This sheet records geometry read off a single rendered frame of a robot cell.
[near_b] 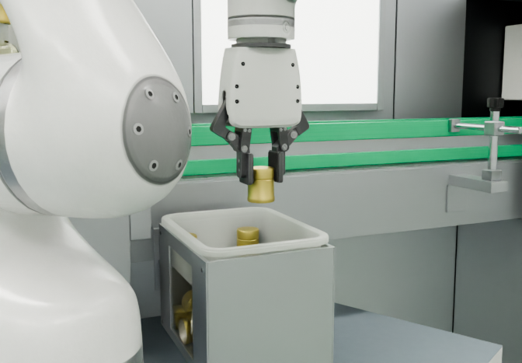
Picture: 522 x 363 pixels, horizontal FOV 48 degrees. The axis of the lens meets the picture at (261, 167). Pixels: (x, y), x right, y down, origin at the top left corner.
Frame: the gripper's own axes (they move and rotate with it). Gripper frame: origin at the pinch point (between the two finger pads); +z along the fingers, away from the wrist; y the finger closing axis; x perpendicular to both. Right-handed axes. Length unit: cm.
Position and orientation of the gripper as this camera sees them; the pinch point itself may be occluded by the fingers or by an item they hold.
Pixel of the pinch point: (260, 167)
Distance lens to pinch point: 75.4
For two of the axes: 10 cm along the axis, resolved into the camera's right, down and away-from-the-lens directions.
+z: 0.0, 9.9, 1.3
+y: -9.1, 0.5, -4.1
